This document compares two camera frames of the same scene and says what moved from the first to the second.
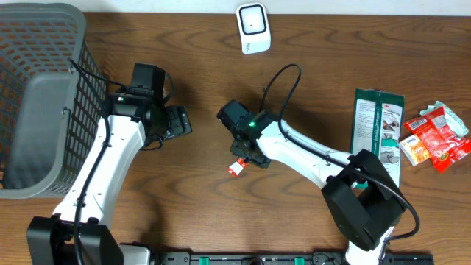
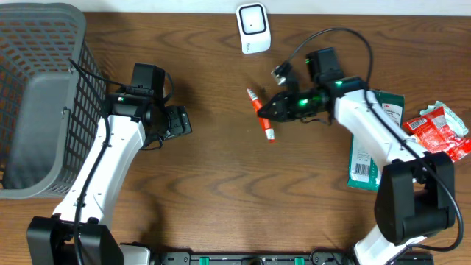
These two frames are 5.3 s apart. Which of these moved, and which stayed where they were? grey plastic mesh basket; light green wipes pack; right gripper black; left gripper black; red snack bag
Moved: right gripper black
Stayed: left gripper black; grey plastic mesh basket; light green wipes pack; red snack bag
